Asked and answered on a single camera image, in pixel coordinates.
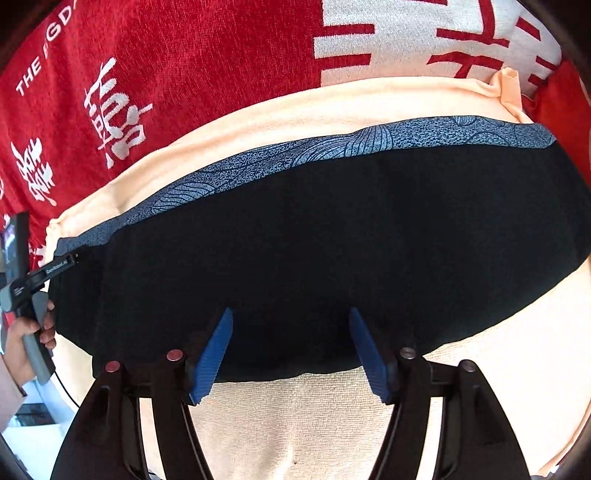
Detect person's left hand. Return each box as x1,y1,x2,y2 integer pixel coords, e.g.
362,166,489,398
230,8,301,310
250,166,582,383
0,301,58,391

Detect person's left forearm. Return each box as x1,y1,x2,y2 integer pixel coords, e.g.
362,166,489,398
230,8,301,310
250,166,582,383
0,353,27,435

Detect cream towel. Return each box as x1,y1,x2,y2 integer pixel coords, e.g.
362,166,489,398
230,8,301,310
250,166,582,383
44,67,591,480

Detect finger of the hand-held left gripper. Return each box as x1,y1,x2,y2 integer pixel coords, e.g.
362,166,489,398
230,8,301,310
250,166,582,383
46,252,80,277

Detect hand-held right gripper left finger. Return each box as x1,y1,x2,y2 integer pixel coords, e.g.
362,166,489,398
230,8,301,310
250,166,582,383
50,307,234,480

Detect black pants with patterned waistband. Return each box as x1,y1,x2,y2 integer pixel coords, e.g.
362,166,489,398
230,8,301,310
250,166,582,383
46,115,591,384

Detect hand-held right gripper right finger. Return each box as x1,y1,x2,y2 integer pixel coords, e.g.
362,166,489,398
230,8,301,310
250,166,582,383
349,307,532,480

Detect black cable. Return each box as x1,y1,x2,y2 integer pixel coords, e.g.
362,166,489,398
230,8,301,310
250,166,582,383
54,367,82,409

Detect red printed blanket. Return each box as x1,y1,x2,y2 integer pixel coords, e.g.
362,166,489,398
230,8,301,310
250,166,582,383
0,0,591,268

